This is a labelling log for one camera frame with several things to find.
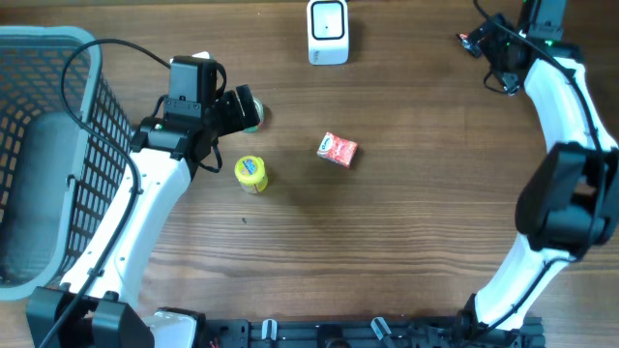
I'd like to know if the metal tin can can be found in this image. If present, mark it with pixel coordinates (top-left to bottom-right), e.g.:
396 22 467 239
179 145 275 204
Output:
244 97 265 132

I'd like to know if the black red snack wrapper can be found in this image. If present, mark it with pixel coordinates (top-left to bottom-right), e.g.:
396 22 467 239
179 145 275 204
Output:
456 33 482 59

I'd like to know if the yellow mentos gum jar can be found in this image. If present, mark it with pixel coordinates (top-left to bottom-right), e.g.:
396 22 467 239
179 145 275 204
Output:
234 156 268 194

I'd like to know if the kleenex tissue pack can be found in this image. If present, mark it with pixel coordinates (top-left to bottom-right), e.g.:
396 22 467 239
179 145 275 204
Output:
316 132 358 168

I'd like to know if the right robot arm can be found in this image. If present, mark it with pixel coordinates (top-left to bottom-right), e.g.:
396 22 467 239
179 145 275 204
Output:
447 0 618 347

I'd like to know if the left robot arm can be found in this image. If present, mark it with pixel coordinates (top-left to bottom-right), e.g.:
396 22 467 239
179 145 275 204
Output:
26 52 260 347

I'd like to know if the white barcode scanner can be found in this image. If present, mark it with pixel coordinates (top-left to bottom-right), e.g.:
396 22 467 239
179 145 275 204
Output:
306 0 350 66

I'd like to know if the grey plastic mesh basket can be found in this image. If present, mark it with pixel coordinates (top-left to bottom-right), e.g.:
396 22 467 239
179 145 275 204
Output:
1 26 132 302

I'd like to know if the black left camera cable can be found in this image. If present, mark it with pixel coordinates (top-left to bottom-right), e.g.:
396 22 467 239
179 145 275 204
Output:
37 38 171 348

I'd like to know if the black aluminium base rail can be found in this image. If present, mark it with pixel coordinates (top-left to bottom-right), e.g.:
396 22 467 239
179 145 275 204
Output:
144 316 546 348

